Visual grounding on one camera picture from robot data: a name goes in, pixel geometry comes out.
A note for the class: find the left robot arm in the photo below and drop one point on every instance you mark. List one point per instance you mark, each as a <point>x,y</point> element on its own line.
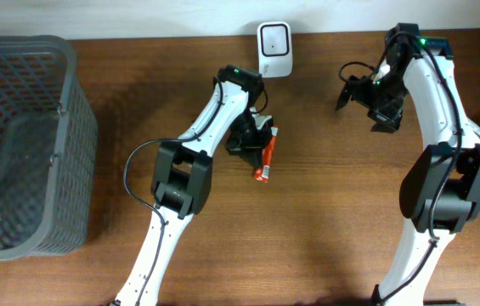
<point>182,178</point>

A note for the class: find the white barcode scanner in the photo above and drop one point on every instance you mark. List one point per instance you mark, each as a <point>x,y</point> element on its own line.
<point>274,44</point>

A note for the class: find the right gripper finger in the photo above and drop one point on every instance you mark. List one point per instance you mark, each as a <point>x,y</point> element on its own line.
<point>385,126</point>
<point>345,96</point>

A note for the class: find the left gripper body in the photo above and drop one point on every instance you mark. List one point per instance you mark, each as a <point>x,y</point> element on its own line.
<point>247,150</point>

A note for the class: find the red Nescafe stick sachet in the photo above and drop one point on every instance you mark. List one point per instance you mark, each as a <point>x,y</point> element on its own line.
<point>262,174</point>

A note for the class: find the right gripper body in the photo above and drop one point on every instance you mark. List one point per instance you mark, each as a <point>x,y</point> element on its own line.
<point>358,92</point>

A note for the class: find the grey plastic mesh basket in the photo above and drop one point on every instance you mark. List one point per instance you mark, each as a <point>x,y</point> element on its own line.
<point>48,144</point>

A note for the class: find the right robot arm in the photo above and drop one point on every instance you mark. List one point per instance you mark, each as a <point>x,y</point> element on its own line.
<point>441,192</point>

